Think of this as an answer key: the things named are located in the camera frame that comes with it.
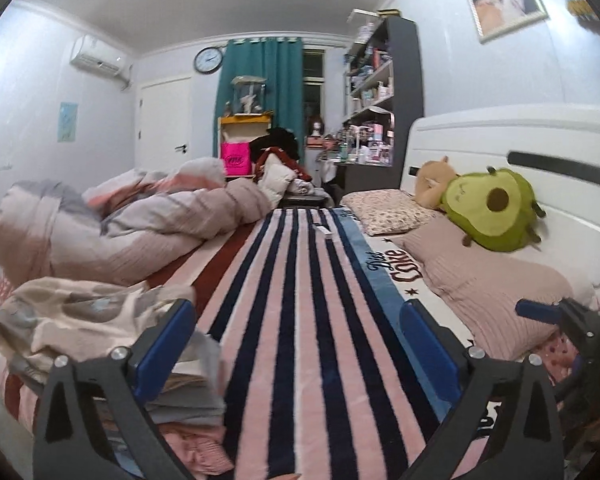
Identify teal curtain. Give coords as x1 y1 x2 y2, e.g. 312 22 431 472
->
215 37 306 161

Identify white bed headboard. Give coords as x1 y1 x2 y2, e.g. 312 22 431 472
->
397 105 600 306

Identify white air conditioner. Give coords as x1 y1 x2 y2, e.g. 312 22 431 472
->
69 35 133 88

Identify bottles and boxes clutter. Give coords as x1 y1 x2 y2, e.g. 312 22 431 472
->
322 122 396 166

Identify pink shopping bag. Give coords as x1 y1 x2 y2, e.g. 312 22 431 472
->
220 141 253 177

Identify cluttered desk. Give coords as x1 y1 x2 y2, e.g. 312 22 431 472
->
320 157 406 206

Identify framed wall photo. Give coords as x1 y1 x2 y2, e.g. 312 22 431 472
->
466 0 551 43

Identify striped pink navy blanket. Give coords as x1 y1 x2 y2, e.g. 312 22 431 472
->
0 205 531 480

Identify round wall clock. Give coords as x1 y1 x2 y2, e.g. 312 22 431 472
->
193 46 224 76

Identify bear printed beige pants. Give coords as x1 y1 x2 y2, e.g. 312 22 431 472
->
0 277 223 396

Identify mannequin head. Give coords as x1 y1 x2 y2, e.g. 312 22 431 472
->
306 115 327 148

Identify dark window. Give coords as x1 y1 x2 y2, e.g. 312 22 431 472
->
302 47 327 121

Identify yellow wall decoration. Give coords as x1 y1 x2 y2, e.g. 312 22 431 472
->
566 0 600 28

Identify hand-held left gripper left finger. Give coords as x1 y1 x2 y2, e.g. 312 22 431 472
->
32 299 197 480

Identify orange plush toy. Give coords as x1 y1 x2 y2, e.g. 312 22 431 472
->
412 156 458 211

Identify white cushion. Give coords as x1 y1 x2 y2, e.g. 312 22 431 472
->
257 162 298 206

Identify green avocado plush toy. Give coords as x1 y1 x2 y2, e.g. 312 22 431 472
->
439 166 547 253

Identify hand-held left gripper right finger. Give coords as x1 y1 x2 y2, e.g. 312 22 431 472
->
400 300 566 480

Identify black clothes heap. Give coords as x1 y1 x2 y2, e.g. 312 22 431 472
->
250 127 303 171

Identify pink crumpled quilt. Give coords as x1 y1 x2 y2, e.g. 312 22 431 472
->
0 156 273 288

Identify pink ribbed pillow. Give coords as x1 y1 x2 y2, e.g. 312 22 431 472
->
395 217 596 361

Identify floral pillow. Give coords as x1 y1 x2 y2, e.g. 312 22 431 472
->
340 189 446 237

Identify yellow shelf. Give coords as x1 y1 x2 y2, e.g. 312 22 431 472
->
216 112 273 178

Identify pile of folded clothes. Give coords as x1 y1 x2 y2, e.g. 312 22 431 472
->
10 375 236 478

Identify glass display case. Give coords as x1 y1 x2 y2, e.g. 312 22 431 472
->
230 76 268 116

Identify dark bookshelf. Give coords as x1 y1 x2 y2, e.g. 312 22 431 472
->
340 7 426 196

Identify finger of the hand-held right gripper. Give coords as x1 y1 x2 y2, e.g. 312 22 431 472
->
550 355 588 403
516 297 600 356

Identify dark low table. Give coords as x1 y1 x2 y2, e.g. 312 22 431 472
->
280 195 336 209

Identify light blue wall poster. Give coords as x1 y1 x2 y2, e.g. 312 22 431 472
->
57 101 79 143

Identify white door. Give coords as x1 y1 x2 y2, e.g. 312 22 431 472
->
135 76 193 173

